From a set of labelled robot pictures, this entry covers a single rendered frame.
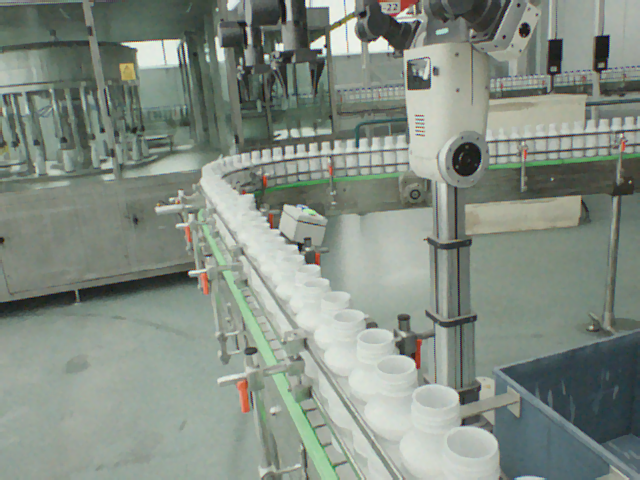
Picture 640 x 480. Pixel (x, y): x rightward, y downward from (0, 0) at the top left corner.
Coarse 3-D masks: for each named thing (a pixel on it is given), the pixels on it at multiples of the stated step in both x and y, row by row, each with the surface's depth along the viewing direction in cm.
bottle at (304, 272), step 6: (300, 270) 76; (306, 270) 77; (312, 270) 76; (318, 270) 74; (300, 276) 74; (306, 276) 73; (312, 276) 73; (318, 276) 74; (300, 282) 74; (300, 288) 74; (300, 294) 74; (294, 300) 75; (300, 300) 74; (294, 306) 74; (300, 306) 74; (294, 312) 75; (294, 318) 75
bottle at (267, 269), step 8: (264, 240) 91; (272, 240) 93; (280, 240) 92; (264, 248) 91; (272, 248) 90; (272, 256) 90; (264, 264) 91; (272, 264) 90; (264, 272) 90; (272, 272) 90; (264, 288) 92; (264, 296) 92; (264, 304) 93; (272, 304) 91; (272, 312) 92; (272, 320) 92
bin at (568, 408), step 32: (576, 352) 90; (608, 352) 93; (512, 384) 81; (544, 384) 90; (576, 384) 92; (608, 384) 94; (512, 416) 83; (544, 416) 75; (576, 416) 94; (608, 416) 96; (512, 448) 84; (544, 448) 76; (576, 448) 70; (608, 448) 96
